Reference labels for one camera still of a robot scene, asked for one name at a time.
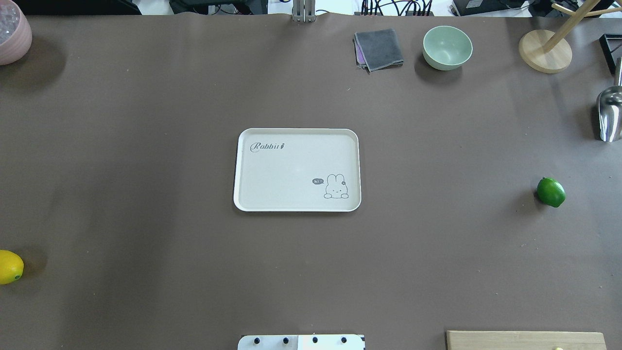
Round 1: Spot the green lime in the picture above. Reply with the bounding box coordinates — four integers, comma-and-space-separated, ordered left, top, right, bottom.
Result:
536, 177, 567, 208

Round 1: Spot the yellow lemon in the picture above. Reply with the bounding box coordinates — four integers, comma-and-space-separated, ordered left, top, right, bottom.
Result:
0, 249, 24, 284

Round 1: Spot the white rabbit tray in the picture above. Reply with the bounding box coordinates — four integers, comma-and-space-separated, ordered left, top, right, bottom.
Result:
233, 128, 362, 212

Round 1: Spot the wine glass rack tray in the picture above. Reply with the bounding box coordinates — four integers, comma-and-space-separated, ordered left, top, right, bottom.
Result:
598, 34, 622, 75

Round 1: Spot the grey folded cloth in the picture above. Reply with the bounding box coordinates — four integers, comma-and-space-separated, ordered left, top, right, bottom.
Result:
353, 28, 404, 72

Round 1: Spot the green bowl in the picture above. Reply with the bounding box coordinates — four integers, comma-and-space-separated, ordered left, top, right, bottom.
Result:
423, 26, 473, 71

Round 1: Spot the bamboo cutting board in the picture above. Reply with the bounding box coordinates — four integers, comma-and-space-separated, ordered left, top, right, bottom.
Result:
446, 330, 607, 350

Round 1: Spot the wooden mug tree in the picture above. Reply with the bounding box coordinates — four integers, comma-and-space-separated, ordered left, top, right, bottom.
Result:
519, 0, 622, 74

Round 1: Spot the metal scoop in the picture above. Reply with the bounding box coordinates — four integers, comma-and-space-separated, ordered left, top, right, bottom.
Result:
597, 57, 622, 142

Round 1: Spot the pink bowl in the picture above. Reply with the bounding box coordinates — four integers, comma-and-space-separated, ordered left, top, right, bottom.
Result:
0, 0, 33, 66

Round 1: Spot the aluminium frame post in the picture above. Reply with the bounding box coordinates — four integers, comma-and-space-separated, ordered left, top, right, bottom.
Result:
292, 0, 317, 22

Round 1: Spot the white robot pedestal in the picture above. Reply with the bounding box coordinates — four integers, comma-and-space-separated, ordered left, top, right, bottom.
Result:
237, 334, 366, 350

